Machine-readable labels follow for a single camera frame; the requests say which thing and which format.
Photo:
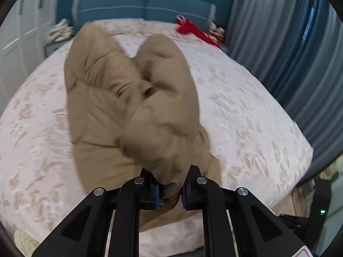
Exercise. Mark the white wardrobe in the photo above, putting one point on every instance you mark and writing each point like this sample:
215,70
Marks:
23,37

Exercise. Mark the plush toy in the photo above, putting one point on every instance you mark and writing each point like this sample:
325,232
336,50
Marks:
216,33

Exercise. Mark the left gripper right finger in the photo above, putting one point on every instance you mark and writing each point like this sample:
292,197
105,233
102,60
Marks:
236,223

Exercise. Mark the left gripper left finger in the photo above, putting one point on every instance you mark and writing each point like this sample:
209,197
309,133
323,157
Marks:
106,222

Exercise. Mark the grey blue curtain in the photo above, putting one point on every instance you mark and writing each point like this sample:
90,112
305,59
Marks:
294,48

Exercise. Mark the tan quilted coat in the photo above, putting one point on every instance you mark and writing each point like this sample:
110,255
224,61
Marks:
132,113

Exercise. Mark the red garment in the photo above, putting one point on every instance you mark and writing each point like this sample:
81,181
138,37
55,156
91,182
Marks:
186,26

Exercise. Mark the blue upholstered headboard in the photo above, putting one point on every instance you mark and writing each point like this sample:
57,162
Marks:
199,12

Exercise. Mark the blue nightstand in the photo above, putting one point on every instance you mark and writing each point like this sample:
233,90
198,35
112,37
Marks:
52,47

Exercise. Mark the folded cream clothes pile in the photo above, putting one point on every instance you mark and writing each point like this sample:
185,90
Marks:
60,32

